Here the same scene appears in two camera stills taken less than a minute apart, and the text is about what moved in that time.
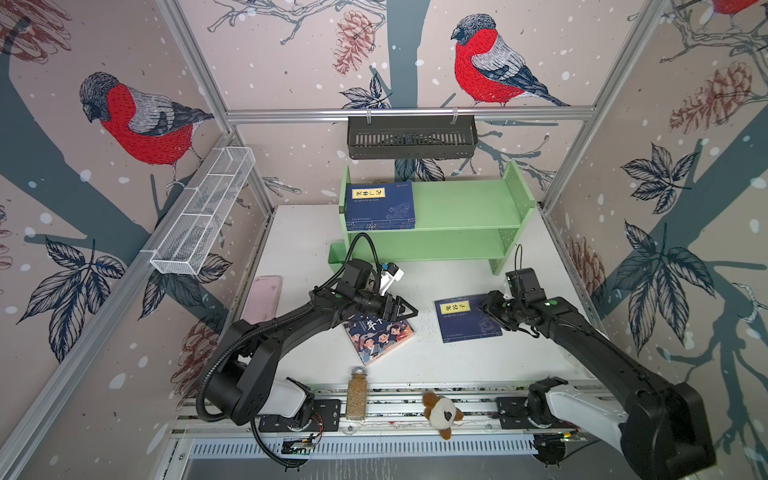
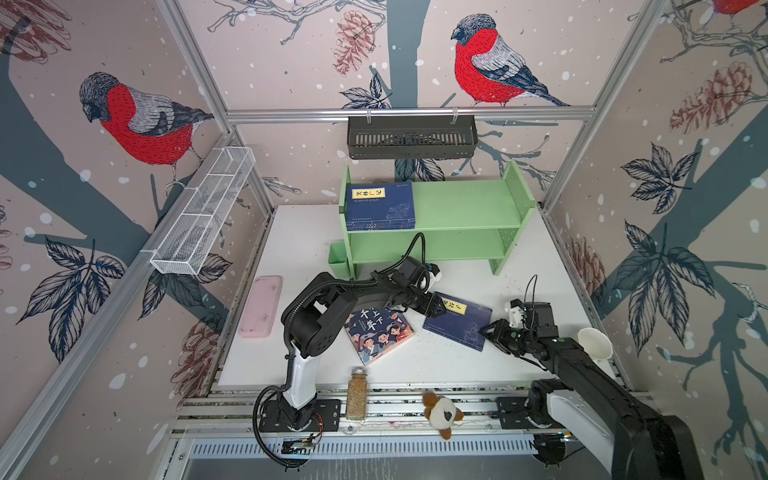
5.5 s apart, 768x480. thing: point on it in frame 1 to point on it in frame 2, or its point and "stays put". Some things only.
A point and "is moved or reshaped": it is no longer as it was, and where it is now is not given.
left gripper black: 389,314 to 430,306
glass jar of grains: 356,403 stays put
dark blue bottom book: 461,318 is moved or reshaped
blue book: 373,201 stays put
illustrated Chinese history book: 373,337 stays put
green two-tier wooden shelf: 453,220 stays put
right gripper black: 491,302 to 496,332
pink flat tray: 263,299 stays put
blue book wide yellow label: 379,223 stays put
